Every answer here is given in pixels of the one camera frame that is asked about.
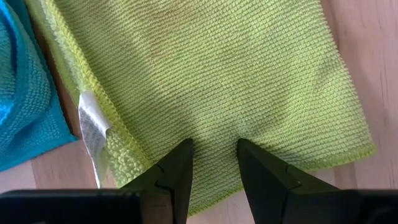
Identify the lime yellow-green microfiber towel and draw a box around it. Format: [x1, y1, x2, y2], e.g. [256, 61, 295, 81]
[24, 0, 377, 216]

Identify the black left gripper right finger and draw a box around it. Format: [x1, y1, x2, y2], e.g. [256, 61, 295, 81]
[237, 138, 352, 224]

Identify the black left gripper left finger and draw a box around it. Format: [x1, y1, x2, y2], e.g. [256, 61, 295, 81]
[121, 138, 195, 224]

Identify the blue microfiber towel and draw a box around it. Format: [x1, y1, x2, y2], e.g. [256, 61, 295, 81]
[0, 0, 79, 172]

